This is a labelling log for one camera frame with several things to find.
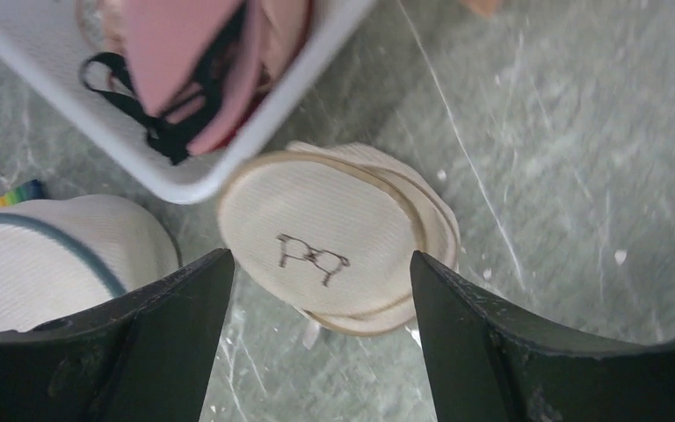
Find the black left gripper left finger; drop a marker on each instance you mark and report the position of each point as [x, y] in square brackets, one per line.
[144, 356]

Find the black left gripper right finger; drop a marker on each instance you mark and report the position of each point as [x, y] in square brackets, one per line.
[488, 359]

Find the pink black-strapped bra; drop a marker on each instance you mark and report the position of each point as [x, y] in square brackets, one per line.
[187, 72]

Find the white plastic basket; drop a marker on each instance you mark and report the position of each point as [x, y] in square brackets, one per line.
[42, 42]

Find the pink bra from bag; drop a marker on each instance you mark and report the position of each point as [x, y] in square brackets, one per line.
[287, 24]

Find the marker pen pack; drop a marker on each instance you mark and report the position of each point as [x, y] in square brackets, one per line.
[30, 190]

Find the beige-trimmed mesh laundry bag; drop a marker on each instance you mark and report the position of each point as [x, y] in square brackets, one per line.
[331, 232]

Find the orange plastic organizer rack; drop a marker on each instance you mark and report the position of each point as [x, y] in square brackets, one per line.
[484, 8]

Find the blue-trimmed mesh laundry bag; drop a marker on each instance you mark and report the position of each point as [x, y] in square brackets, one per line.
[60, 257]

